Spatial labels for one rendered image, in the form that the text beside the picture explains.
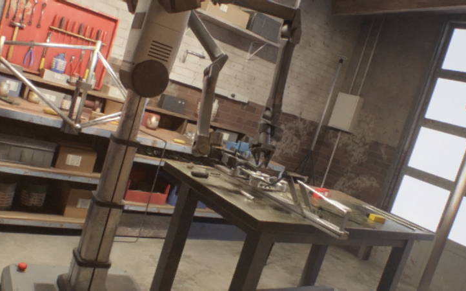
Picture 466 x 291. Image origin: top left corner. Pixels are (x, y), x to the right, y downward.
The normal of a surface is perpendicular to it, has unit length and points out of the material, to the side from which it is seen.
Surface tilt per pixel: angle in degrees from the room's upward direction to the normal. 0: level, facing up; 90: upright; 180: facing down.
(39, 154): 90
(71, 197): 91
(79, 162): 90
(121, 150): 90
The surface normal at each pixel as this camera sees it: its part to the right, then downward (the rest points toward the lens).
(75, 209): 0.59, 0.26
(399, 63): -0.76, -0.17
